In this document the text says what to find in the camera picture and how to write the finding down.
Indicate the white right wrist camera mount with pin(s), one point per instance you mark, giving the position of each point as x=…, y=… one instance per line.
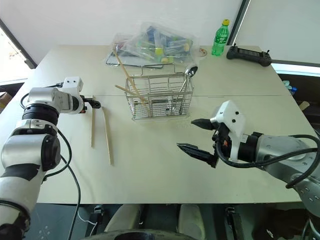
x=232, y=117

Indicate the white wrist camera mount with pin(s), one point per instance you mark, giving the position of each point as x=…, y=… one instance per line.
x=232, y=117
x=72, y=83

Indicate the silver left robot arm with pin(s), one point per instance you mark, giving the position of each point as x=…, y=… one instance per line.
x=25, y=150

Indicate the wooden chopstick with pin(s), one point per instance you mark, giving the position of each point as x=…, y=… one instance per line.
x=107, y=137
x=122, y=88
x=92, y=125
x=125, y=71

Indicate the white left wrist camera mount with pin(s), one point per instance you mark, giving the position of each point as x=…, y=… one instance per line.
x=72, y=83

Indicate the green plastic bottle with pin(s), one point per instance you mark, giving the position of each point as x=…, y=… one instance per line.
x=220, y=40

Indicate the beige rounded shell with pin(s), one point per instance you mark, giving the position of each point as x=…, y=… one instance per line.
x=191, y=220
x=125, y=217

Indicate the black remote controller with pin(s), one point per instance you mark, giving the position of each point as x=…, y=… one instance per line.
x=247, y=53

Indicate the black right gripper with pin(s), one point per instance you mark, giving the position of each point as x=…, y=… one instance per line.
x=222, y=137

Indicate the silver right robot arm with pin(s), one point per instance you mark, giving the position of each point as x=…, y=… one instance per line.
x=275, y=147

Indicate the brown cardboard box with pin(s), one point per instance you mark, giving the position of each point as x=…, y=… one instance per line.
x=3, y=98

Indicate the metal spoon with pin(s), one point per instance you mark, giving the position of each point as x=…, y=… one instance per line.
x=191, y=70

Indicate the clear plastic bag of items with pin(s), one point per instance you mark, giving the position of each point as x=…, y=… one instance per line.
x=155, y=40

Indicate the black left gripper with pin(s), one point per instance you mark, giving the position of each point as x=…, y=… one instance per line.
x=88, y=103

